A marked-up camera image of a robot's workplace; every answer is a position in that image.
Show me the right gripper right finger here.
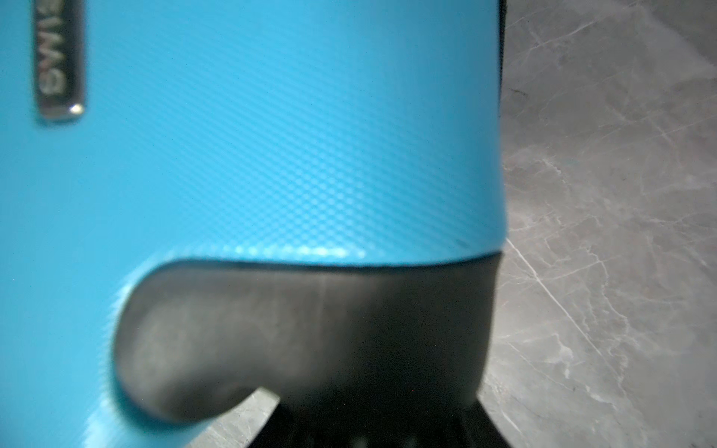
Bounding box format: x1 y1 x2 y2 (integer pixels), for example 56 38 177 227
459 401 511 448

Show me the blue suitcase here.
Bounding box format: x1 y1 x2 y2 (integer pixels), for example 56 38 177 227
1 1 507 447

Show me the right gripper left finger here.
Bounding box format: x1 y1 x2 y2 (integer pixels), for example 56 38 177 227
248 404 302 448

